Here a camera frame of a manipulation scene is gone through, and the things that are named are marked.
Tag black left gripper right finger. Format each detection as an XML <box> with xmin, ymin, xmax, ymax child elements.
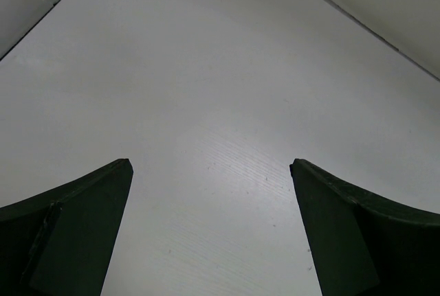
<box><xmin>290</xmin><ymin>159</ymin><xmax>439</xmax><ymax>295</ymax></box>

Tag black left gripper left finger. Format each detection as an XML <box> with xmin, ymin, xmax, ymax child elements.
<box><xmin>1</xmin><ymin>159</ymin><xmax>133</xmax><ymax>295</ymax></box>

